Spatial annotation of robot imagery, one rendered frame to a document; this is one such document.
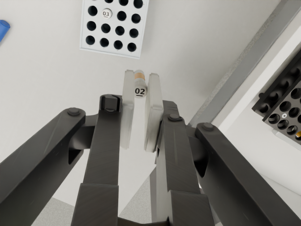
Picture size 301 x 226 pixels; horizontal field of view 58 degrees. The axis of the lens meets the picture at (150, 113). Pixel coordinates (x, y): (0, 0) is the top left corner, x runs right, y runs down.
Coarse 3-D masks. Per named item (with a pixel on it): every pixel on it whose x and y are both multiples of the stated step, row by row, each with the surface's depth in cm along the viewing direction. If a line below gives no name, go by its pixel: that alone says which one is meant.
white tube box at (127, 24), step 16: (96, 0) 35; (112, 0) 38; (128, 0) 38; (144, 0) 35; (96, 16) 36; (112, 16) 36; (128, 16) 36; (144, 16) 36; (80, 32) 36; (96, 32) 36; (112, 32) 37; (128, 32) 37; (80, 48) 37; (96, 48) 37; (112, 48) 37; (128, 48) 38
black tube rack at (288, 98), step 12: (300, 60) 31; (288, 72) 32; (300, 72) 32; (276, 84) 32; (288, 84) 32; (300, 84) 29; (264, 96) 33; (276, 96) 33; (288, 96) 30; (300, 96) 30; (252, 108) 34; (264, 108) 34; (276, 108) 30; (288, 108) 31; (300, 108) 30; (300, 120) 34
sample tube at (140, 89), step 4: (136, 72) 25; (140, 72) 25; (136, 76) 24; (140, 76) 23; (144, 76) 24; (136, 80) 23; (140, 80) 22; (144, 80) 23; (136, 84) 21; (140, 84) 21; (144, 84) 22; (136, 88) 21; (140, 88) 21; (144, 88) 21; (136, 92) 21; (140, 92) 21; (144, 92) 21; (136, 96) 22; (140, 96) 22; (144, 96) 22
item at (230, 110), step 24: (288, 0) 31; (288, 24) 29; (264, 48) 31; (288, 48) 28; (240, 72) 33; (264, 72) 29; (216, 96) 36; (240, 96) 31; (216, 120) 33; (240, 120) 38; (240, 144) 40; (264, 144) 40; (288, 144) 40; (264, 168) 42; (288, 168) 42
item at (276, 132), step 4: (272, 132) 39; (276, 132) 38; (280, 136) 38; (284, 136) 38; (284, 140) 38; (288, 140) 38; (292, 140) 38; (292, 144) 39; (296, 144) 39; (300, 148) 39
